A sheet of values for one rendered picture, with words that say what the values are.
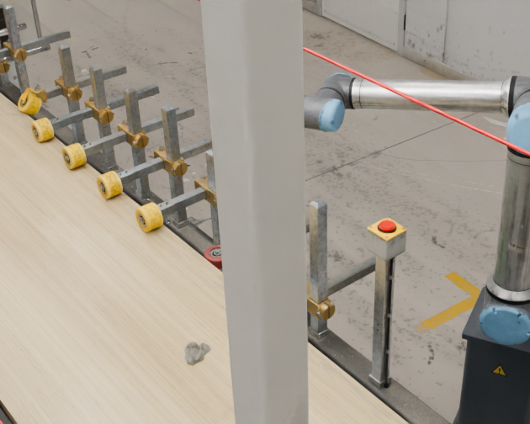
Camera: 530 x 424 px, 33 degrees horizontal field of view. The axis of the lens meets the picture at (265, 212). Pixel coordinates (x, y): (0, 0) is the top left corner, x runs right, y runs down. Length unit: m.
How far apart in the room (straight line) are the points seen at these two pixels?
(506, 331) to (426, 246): 1.66
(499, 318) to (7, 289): 1.40
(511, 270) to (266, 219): 1.94
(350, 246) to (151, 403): 2.15
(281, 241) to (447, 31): 5.09
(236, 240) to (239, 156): 0.08
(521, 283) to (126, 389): 1.10
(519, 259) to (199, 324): 0.88
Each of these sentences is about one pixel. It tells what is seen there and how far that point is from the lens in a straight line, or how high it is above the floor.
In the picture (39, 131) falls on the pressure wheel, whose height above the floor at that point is 0.96.
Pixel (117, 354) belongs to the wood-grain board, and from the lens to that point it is 2.37.
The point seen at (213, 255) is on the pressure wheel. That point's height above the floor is 0.90.
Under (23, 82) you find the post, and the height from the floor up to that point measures 0.81.
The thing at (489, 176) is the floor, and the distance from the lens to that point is 4.79.
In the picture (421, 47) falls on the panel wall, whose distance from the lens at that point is 5.91.
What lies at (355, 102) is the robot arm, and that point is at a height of 1.33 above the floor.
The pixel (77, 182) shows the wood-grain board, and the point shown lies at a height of 0.90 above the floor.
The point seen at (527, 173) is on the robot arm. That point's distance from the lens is 2.35.
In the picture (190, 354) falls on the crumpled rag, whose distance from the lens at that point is 2.31.
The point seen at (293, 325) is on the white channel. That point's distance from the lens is 0.70.
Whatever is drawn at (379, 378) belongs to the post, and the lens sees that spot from 2.49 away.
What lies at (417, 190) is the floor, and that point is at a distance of 4.62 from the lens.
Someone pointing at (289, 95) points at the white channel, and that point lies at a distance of 0.59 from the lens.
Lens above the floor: 2.48
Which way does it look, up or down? 34 degrees down
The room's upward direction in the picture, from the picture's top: 3 degrees counter-clockwise
